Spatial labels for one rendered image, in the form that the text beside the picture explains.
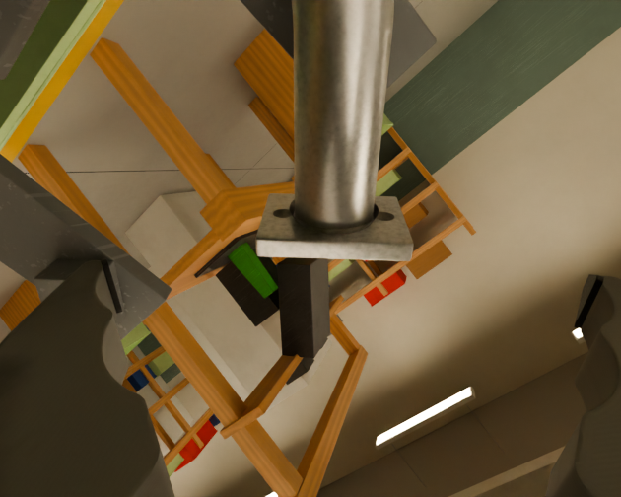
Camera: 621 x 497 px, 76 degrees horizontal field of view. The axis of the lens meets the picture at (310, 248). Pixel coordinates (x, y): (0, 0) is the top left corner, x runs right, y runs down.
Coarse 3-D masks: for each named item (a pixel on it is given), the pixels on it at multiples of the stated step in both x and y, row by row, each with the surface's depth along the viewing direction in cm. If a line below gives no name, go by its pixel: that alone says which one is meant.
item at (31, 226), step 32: (0, 160) 19; (0, 192) 19; (32, 192) 19; (0, 224) 20; (32, 224) 20; (64, 224) 20; (0, 256) 20; (32, 256) 20; (64, 256) 20; (96, 256) 20; (128, 256) 22; (128, 288) 21; (160, 288) 22; (128, 320) 22
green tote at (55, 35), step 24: (72, 0) 26; (96, 0) 26; (48, 24) 26; (72, 24) 26; (24, 48) 27; (48, 48) 27; (24, 72) 28; (48, 72) 28; (0, 96) 29; (24, 96) 28; (0, 120) 29; (0, 144) 30
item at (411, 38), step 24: (0, 0) 15; (24, 0) 15; (48, 0) 16; (240, 0) 15; (264, 0) 15; (288, 0) 15; (0, 24) 16; (24, 24) 16; (264, 24) 15; (288, 24) 15; (408, 24) 15; (0, 48) 16; (288, 48) 16; (408, 48) 15; (0, 72) 17
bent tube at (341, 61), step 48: (336, 0) 10; (384, 0) 11; (336, 48) 11; (384, 48) 12; (336, 96) 12; (384, 96) 13; (336, 144) 12; (336, 192) 13; (288, 240) 14; (336, 240) 14; (384, 240) 14
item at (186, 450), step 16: (160, 352) 577; (128, 368) 522; (144, 368) 544; (160, 368) 569; (128, 384) 520; (144, 384) 532; (160, 400) 527; (176, 416) 538; (208, 416) 571; (160, 432) 553; (192, 432) 535; (208, 432) 564; (176, 448) 504; (192, 448) 528; (176, 464) 499
